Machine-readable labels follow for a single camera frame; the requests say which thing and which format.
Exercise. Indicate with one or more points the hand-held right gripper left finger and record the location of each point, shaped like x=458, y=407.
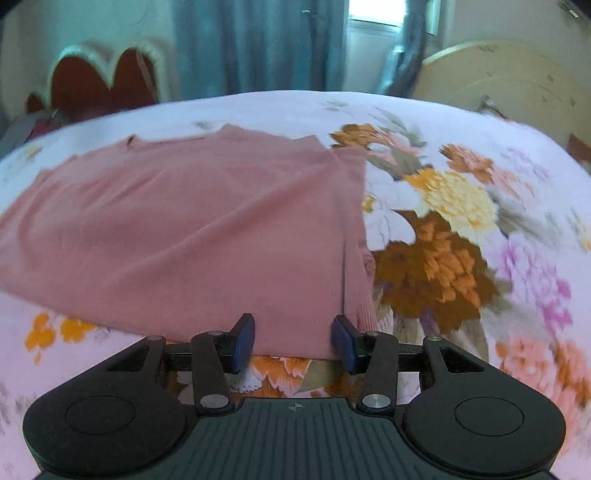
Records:
x=243, y=342

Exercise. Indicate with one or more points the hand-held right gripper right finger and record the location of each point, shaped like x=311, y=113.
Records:
x=343, y=344

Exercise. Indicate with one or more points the pink sweater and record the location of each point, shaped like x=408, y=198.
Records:
x=184, y=230

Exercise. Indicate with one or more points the pink crumpled clothes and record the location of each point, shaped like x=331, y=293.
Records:
x=48, y=124

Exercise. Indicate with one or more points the floral bed sheet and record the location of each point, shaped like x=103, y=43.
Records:
x=521, y=207

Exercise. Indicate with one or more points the small floral pillow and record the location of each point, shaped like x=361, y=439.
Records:
x=490, y=107

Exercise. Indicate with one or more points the tied blue curtain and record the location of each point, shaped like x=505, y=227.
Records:
x=406, y=55

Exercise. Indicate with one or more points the wide blue curtain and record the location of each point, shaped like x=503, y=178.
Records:
x=258, y=46

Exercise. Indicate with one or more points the red heart-shaped headboard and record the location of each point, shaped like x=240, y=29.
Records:
x=87, y=85

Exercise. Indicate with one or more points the brown patterned pillow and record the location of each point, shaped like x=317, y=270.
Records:
x=579, y=147

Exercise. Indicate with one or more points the cream round headboard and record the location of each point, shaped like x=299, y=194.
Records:
x=498, y=74

